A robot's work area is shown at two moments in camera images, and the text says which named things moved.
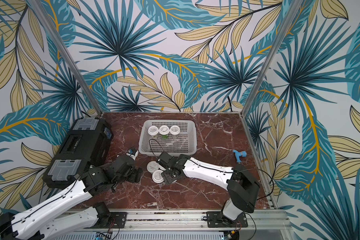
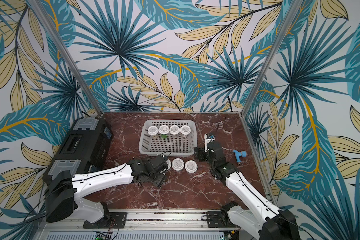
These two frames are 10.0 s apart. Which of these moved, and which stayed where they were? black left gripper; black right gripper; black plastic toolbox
Moved: black right gripper; black left gripper
Stayed: black plastic toolbox
